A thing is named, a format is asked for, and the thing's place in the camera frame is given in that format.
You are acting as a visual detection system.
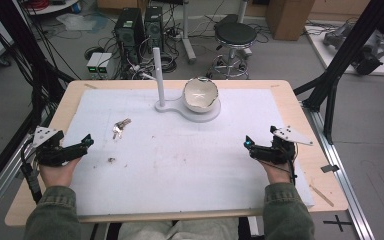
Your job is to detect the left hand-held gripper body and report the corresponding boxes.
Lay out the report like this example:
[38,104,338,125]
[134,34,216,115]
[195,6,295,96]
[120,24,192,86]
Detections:
[31,125,88,167]

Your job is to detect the black round stool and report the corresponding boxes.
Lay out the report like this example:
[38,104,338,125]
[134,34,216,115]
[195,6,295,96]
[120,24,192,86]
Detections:
[207,21,258,80]

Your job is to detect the black metal frame stand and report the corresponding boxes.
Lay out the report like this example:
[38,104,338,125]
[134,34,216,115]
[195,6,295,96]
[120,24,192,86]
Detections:
[0,0,76,201]
[293,0,384,145]

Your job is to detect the person's right hand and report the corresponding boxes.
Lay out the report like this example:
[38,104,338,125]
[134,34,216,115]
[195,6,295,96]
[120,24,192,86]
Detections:
[259,159,296,185]

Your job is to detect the cardboard box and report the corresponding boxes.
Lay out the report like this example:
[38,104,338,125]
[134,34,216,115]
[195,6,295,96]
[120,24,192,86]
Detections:
[265,0,316,42]

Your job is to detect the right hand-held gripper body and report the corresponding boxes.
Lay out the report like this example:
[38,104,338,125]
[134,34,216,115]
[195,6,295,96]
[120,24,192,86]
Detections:
[248,125,314,166]

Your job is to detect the white foam mat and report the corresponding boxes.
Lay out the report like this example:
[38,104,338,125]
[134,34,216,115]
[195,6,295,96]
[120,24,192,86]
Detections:
[61,87,315,217]

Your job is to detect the person's legs light trousers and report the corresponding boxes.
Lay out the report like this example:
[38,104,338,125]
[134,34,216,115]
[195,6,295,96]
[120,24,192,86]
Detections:
[117,217,241,240]

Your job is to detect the wooden stick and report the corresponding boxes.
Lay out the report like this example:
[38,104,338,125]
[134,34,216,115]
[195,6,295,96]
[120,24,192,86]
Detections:
[309,184,335,208]

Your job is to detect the person's left hand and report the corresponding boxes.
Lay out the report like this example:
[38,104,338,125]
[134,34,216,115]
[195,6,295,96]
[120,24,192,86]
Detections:
[38,157,82,189]

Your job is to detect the bunch of metal keys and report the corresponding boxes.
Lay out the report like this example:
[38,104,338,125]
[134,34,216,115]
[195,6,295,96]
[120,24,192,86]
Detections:
[111,117,132,140]

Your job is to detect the white power supply box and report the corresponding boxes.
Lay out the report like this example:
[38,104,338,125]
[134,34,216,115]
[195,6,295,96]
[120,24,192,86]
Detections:
[86,51,114,75]

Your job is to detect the black computer tower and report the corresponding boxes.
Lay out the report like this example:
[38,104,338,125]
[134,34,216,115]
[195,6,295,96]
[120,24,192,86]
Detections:
[144,5,165,54]
[113,7,146,64]

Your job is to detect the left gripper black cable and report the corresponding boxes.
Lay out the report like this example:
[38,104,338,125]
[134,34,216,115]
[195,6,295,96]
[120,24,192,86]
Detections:
[19,139,44,204]

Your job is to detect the grey metal stand leg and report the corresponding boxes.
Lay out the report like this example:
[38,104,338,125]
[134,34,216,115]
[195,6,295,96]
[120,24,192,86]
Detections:
[181,0,198,65]

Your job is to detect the white stand with post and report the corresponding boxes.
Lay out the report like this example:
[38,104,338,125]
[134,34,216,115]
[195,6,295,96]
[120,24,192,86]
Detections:
[152,47,222,124]

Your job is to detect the white platform with grey machine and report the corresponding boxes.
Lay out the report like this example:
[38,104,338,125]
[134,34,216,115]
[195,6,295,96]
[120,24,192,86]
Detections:
[304,21,384,78]

